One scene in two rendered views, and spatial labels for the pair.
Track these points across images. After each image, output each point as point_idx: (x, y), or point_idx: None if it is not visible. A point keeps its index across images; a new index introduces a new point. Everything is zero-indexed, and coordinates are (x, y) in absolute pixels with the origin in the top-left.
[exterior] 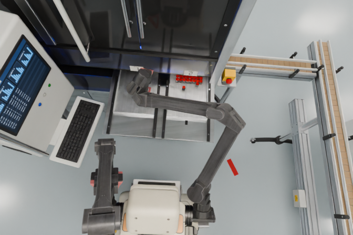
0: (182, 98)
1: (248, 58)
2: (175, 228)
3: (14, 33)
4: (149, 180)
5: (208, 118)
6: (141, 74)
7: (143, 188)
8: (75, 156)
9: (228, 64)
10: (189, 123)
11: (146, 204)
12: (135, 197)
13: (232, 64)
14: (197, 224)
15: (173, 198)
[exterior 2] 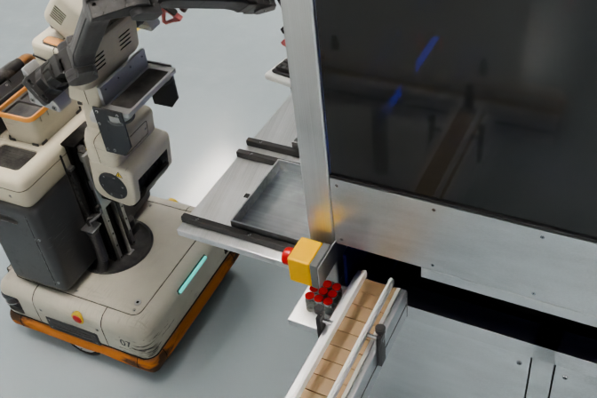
0: None
1: (355, 362)
2: (47, 5)
3: None
4: (160, 82)
5: (232, 227)
6: None
7: None
8: (281, 67)
9: (354, 300)
10: (243, 201)
11: None
12: None
13: (352, 313)
14: (38, 61)
15: None
